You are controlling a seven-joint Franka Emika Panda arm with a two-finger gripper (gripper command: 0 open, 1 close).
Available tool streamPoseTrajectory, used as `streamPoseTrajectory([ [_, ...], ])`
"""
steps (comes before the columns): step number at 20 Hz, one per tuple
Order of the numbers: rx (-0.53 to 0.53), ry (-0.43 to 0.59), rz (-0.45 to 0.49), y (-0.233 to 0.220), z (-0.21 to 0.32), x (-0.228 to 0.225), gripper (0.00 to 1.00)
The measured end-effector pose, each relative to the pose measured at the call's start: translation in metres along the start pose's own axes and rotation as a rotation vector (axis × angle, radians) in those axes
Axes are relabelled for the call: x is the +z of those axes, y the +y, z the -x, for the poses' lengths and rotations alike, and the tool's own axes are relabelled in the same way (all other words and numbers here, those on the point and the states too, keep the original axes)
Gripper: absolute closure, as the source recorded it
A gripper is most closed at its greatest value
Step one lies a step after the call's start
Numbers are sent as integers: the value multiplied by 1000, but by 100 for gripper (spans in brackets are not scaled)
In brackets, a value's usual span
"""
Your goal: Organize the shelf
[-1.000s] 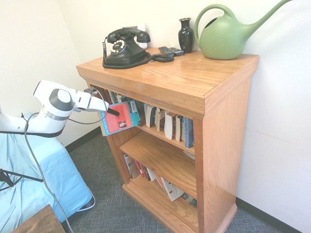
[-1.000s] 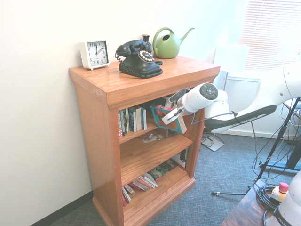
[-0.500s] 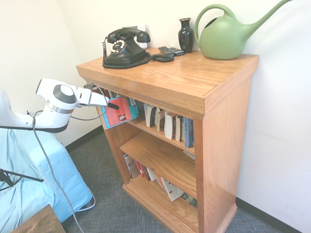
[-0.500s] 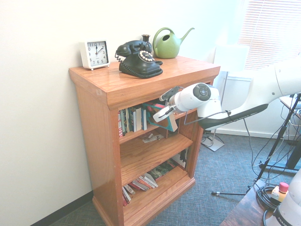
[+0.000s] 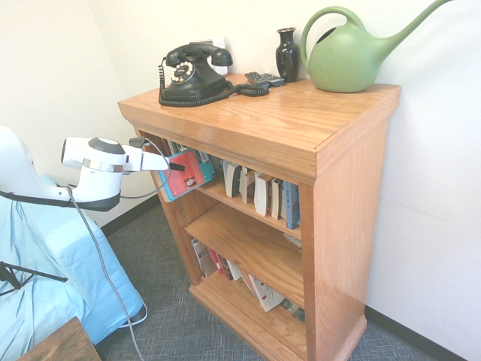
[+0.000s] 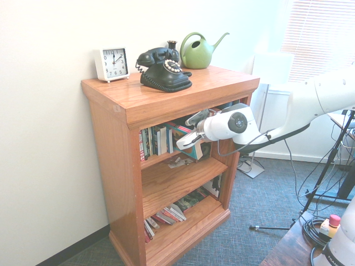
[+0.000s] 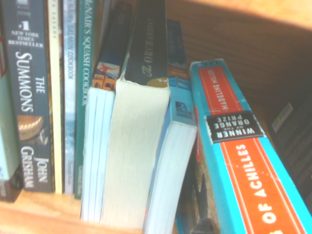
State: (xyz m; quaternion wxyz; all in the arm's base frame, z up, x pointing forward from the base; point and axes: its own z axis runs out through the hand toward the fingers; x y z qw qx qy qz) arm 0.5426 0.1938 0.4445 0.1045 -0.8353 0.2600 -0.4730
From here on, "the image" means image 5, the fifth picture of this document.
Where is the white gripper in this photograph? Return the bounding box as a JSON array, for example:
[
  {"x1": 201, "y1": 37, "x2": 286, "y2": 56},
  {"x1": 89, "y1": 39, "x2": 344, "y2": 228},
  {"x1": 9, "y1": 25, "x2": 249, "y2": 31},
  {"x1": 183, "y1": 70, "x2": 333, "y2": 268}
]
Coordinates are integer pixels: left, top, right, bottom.
[{"x1": 141, "y1": 149, "x2": 186, "y2": 173}]

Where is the red and teal paperback book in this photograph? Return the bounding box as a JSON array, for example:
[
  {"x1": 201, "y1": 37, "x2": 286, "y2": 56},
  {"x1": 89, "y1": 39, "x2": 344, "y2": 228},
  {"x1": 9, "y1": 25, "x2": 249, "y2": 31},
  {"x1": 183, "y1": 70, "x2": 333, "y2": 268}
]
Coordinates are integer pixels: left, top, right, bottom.
[{"x1": 157, "y1": 147, "x2": 218, "y2": 204}]

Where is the black cover white-paged book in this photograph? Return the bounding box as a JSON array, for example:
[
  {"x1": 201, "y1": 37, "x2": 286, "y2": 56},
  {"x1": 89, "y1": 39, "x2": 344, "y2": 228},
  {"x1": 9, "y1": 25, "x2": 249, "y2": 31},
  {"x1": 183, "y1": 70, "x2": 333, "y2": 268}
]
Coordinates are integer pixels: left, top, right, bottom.
[{"x1": 222, "y1": 159, "x2": 244, "y2": 199}]

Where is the small white book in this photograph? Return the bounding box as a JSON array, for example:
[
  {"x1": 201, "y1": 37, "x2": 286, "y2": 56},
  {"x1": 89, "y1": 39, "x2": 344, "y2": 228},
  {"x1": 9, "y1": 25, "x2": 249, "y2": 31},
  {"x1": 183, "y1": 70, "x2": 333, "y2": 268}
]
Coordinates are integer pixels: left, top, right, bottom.
[{"x1": 240, "y1": 167, "x2": 257, "y2": 205}]

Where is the brown cover thick book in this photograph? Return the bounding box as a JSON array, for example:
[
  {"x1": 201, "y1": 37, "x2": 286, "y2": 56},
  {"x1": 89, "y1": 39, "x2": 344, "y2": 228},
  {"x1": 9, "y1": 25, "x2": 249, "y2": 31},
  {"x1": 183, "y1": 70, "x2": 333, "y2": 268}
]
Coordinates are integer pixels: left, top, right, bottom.
[{"x1": 253, "y1": 171, "x2": 274, "y2": 217}]

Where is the black rotary telephone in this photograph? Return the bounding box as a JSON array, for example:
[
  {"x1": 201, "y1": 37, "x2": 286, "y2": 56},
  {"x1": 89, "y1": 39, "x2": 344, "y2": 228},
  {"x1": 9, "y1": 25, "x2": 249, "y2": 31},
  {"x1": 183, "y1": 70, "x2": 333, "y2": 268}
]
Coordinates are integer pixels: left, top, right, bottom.
[
  {"x1": 156, "y1": 55, "x2": 271, "y2": 108},
  {"x1": 164, "y1": 42, "x2": 234, "y2": 103}
]

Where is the large grey white book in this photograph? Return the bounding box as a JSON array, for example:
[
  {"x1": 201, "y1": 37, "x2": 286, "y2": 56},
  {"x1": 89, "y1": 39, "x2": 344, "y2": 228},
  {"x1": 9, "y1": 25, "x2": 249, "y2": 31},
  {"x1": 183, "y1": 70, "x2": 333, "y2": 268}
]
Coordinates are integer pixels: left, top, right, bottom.
[{"x1": 190, "y1": 237, "x2": 217, "y2": 279}]

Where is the bright red book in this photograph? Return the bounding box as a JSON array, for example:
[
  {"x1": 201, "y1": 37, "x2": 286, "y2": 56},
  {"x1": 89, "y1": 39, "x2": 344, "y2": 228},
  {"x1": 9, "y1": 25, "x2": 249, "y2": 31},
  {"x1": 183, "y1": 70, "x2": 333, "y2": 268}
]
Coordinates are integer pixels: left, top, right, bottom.
[{"x1": 208, "y1": 247, "x2": 228, "y2": 278}]

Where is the black spined paperback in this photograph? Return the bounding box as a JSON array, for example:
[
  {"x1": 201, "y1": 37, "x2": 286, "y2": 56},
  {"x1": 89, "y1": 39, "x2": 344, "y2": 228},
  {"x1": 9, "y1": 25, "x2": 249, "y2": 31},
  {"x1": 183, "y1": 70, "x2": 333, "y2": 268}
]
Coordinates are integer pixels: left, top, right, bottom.
[{"x1": 270, "y1": 177, "x2": 286, "y2": 221}]

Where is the dark red book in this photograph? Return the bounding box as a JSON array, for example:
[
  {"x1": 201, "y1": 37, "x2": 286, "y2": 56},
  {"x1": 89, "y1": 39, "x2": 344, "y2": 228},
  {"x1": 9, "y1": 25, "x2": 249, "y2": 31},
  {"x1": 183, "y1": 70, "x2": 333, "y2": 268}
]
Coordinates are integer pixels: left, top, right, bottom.
[{"x1": 218, "y1": 253, "x2": 234, "y2": 281}]

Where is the wooden bookshelf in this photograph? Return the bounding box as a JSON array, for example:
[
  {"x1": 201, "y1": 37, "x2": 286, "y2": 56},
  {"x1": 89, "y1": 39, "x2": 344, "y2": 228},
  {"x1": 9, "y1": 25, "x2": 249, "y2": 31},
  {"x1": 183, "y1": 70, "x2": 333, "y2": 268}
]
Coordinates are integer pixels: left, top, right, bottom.
[{"x1": 116, "y1": 73, "x2": 402, "y2": 361}]

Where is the black remote control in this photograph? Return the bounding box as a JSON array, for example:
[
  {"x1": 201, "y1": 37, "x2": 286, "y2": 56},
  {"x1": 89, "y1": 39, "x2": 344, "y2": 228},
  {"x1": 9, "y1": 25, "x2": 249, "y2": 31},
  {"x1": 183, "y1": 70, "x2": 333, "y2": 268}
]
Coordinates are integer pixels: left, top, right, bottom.
[
  {"x1": 262, "y1": 73, "x2": 286, "y2": 88},
  {"x1": 244, "y1": 71, "x2": 272, "y2": 87}
]

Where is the plain white book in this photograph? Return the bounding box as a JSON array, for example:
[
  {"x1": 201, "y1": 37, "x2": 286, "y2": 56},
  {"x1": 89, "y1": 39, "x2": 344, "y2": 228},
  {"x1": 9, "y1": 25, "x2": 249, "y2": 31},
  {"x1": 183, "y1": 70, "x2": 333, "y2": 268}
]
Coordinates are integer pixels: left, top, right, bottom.
[{"x1": 227, "y1": 259, "x2": 243, "y2": 283}]

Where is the blue cover book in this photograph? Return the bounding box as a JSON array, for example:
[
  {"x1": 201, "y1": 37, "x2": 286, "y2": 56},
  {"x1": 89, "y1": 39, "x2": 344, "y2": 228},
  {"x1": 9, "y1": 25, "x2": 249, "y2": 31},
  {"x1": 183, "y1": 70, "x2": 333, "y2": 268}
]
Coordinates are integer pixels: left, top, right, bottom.
[{"x1": 281, "y1": 180, "x2": 301, "y2": 231}]

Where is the orange spined book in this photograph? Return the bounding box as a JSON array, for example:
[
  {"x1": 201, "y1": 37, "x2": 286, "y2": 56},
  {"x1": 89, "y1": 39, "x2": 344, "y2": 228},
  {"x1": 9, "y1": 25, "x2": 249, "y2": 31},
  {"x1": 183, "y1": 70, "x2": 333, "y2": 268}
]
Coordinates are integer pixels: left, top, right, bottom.
[{"x1": 239, "y1": 267, "x2": 257, "y2": 299}]

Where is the light blue cloth cover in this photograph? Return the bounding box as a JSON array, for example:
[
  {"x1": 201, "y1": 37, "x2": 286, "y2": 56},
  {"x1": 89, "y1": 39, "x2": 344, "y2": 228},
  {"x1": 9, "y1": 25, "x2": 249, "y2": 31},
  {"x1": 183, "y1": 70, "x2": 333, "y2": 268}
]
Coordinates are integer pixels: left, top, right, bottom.
[{"x1": 0, "y1": 173, "x2": 147, "y2": 361}]

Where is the black glossy vase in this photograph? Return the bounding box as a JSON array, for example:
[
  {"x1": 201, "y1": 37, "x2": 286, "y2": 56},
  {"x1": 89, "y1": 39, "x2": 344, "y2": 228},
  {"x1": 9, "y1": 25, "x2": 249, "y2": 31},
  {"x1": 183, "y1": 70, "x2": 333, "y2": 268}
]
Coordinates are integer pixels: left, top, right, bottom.
[{"x1": 276, "y1": 26, "x2": 301, "y2": 83}]

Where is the white book with red print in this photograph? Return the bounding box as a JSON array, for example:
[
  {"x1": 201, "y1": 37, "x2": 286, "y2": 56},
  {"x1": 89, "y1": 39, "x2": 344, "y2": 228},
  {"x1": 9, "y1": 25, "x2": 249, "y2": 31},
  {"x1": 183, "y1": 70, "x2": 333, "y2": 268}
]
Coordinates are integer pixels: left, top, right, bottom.
[{"x1": 248, "y1": 274, "x2": 286, "y2": 314}]

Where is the black tripod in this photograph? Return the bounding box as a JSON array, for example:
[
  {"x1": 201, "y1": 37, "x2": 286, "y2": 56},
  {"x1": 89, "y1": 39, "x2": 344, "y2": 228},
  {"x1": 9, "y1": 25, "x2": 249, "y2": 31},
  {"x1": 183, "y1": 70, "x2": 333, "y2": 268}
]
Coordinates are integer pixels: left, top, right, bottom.
[{"x1": 0, "y1": 260, "x2": 69, "y2": 291}]

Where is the green patterned book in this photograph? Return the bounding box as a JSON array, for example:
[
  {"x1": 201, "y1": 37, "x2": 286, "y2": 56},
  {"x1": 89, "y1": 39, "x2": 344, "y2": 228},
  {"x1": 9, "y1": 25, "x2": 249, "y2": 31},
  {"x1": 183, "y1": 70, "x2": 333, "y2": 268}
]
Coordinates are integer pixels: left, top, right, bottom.
[{"x1": 279, "y1": 298, "x2": 307, "y2": 325}]

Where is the green plastic watering can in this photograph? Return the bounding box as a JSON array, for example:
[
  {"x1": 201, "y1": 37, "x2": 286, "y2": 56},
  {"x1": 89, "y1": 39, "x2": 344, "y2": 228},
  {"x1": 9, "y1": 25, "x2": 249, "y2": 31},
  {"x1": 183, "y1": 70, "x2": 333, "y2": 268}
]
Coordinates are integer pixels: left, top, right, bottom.
[{"x1": 299, "y1": 0, "x2": 458, "y2": 94}]

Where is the small wooden table corner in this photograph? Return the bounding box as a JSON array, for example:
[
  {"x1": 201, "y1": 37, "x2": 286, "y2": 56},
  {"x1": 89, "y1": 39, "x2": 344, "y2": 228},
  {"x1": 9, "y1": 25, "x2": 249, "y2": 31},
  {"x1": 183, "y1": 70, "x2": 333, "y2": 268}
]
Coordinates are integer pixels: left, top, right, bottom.
[{"x1": 16, "y1": 315, "x2": 103, "y2": 361}]

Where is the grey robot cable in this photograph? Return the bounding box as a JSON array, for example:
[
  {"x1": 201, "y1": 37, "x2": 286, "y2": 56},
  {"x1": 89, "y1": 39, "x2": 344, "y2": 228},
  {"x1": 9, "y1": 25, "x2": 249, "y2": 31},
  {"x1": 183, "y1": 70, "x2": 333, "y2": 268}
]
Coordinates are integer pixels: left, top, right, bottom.
[{"x1": 67, "y1": 138, "x2": 173, "y2": 361}]

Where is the white wall outlet plate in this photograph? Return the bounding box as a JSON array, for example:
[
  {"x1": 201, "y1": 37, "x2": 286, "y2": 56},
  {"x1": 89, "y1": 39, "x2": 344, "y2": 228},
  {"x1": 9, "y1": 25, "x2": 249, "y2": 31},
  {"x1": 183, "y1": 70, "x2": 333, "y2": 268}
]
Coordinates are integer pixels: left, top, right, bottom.
[{"x1": 189, "y1": 36, "x2": 228, "y2": 76}]

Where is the white tube frame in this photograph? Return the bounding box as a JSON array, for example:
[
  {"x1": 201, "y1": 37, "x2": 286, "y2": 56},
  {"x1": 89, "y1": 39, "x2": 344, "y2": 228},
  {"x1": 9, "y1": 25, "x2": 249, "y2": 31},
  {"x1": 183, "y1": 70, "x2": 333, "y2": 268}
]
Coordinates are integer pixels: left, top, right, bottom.
[{"x1": 119, "y1": 299, "x2": 149, "y2": 329}]

